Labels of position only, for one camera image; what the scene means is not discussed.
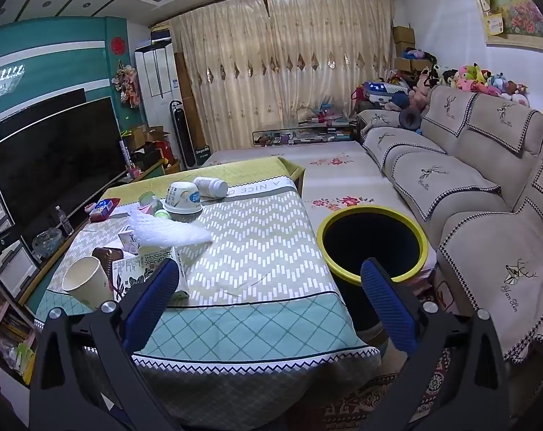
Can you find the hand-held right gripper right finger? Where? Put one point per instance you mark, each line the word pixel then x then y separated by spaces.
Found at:
pixel 388 309

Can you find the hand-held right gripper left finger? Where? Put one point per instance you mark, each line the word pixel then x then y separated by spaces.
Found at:
pixel 157 305

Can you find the black bin with yellow rim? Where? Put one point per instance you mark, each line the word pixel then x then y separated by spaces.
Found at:
pixel 370 242

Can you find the pink drink carton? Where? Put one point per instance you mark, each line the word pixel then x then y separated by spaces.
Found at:
pixel 127 239

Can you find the clear cup with green label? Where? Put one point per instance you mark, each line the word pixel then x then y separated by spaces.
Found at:
pixel 148 200

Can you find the blue and red snack box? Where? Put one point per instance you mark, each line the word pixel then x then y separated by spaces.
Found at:
pixel 100 215

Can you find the white yogurt tub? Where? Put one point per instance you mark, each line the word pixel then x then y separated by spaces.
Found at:
pixel 181 200

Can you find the white green print tissue pack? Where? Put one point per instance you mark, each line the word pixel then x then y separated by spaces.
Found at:
pixel 141 265

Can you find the brown pouch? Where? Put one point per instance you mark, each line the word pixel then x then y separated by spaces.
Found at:
pixel 105 256

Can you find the white paper cup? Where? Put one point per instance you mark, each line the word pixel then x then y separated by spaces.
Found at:
pixel 85 278

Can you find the blue white small carton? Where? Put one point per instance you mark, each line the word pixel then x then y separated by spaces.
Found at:
pixel 104 205

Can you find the patterned tablecloth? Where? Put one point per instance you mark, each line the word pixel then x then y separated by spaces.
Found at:
pixel 262 242

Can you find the clear water bottle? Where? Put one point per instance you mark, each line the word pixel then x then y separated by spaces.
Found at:
pixel 66 222

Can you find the glass ashtray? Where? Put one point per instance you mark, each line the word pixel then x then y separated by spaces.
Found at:
pixel 47 242

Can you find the white pill bottle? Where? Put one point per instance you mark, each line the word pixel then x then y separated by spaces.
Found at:
pixel 210 186

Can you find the floral print mat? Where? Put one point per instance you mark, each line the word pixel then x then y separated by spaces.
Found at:
pixel 343 175

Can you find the beige sofa with deer covers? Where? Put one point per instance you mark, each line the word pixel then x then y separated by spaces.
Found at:
pixel 477 197

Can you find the shelf of books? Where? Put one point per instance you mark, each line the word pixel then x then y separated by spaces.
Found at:
pixel 11 341

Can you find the wooden coffee table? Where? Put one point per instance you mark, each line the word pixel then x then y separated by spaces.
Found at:
pixel 302 184

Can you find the red bag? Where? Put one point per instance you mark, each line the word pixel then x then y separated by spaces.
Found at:
pixel 164 150

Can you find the white drawer unit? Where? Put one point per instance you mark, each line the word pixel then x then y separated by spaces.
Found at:
pixel 4 242

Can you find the black tower fan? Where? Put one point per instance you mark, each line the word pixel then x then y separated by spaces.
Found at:
pixel 184 139

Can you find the open cardboard box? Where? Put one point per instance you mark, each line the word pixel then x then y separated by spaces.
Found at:
pixel 152 137

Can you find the black flat television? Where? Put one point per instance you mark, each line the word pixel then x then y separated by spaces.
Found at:
pixel 56 161

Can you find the grey neck pillow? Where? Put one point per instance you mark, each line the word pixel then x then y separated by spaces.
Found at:
pixel 409 117

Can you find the pile of books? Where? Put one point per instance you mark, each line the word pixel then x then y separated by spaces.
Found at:
pixel 307 132

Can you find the white standing air conditioner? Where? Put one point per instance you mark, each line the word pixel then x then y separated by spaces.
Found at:
pixel 157 85

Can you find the artificial flower decoration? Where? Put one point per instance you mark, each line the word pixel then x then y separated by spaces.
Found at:
pixel 127 85

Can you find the blue star print bag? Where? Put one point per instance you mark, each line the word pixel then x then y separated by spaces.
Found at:
pixel 374 86

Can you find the row of plush toys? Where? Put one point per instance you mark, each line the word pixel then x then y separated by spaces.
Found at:
pixel 468 78

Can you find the beige embroidered curtain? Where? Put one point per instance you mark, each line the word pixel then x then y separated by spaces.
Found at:
pixel 280 63

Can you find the stack of cardboard boxes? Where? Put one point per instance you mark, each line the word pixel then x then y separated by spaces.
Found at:
pixel 403 40

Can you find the red round wall ornament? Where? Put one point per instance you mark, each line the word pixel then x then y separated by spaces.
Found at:
pixel 118 45

